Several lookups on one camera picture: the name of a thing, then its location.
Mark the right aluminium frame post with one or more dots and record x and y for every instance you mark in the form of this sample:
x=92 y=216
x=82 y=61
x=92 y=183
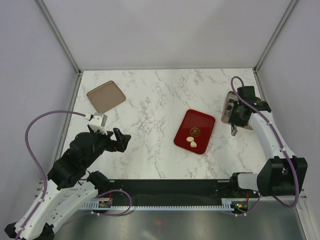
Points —
x=275 y=34

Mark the steel kitchen tongs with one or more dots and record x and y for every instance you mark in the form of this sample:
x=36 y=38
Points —
x=234 y=130

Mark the white cable duct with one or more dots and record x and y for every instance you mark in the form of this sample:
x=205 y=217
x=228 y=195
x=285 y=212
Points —
x=223 y=205

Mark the gold box lid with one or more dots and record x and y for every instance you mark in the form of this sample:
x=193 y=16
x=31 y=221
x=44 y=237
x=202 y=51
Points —
x=106 y=97

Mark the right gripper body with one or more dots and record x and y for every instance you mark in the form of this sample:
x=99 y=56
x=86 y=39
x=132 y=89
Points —
x=235 y=119

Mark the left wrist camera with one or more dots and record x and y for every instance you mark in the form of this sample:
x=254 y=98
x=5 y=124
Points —
x=97 y=123

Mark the cream heart chocolate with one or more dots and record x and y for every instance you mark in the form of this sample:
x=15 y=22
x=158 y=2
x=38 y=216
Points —
x=193 y=144

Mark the aluminium frame post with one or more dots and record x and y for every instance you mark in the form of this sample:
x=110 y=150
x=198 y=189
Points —
x=57 y=34
x=275 y=34

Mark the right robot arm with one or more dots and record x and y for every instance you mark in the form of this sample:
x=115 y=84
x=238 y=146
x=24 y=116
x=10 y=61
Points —
x=283 y=173

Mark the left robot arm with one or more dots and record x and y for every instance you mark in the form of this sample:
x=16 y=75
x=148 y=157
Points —
x=47 y=214

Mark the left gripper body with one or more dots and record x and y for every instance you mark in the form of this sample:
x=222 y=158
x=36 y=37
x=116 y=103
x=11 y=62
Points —
x=112 y=145

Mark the cream oval chocolate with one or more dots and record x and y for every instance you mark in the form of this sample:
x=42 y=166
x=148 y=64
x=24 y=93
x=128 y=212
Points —
x=190 y=139

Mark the gold chocolate box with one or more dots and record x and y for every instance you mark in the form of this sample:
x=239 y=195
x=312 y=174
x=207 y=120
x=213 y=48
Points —
x=226 y=113

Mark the aluminium profile rail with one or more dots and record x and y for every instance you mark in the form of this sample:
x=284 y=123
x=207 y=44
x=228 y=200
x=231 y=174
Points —
x=40 y=190

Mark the red lacquer tray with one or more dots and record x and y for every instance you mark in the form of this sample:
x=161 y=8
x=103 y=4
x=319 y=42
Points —
x=197 y=125

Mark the left aluminium frame post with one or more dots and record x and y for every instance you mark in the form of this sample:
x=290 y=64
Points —
x=57 y=34

